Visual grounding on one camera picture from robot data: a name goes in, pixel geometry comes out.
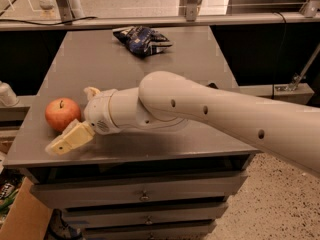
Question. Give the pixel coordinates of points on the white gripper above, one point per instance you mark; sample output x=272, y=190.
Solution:
x=99, y=112

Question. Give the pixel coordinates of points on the red apple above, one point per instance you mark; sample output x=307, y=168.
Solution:
x=60, y=112

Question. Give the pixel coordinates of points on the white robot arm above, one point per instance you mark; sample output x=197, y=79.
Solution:
x=289, y=131

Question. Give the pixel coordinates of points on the blue chip bag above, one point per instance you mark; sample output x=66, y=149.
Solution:
x=142, y=41

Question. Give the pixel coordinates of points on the white cylinder object left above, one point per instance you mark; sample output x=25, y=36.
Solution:
x=7, y=95

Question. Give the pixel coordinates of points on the snack packages on floor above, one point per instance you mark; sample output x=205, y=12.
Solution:
x=8, y=193

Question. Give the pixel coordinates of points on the grey drawer cabinet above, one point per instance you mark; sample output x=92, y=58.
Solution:
x=97, y=58

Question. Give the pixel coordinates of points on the cardboard box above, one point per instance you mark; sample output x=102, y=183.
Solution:
x=28, y=218

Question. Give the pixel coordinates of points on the black snack bar wrapper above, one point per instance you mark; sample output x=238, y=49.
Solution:
x=212, y=85

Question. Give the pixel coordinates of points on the top grey drawer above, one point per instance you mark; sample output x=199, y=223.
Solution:
x=139, y=190

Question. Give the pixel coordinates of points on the grey drawer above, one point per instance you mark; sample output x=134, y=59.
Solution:
x=161, y=231
x=147, y=215
x=139, y=190

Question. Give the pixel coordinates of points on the middle grey drawer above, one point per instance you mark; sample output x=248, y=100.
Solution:
x=147, y=215

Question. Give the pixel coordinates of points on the bottom grey drawer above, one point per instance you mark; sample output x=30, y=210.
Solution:
x=161, y=231

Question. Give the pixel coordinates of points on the grey metal rail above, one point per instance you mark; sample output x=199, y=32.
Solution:
x=95, y=23

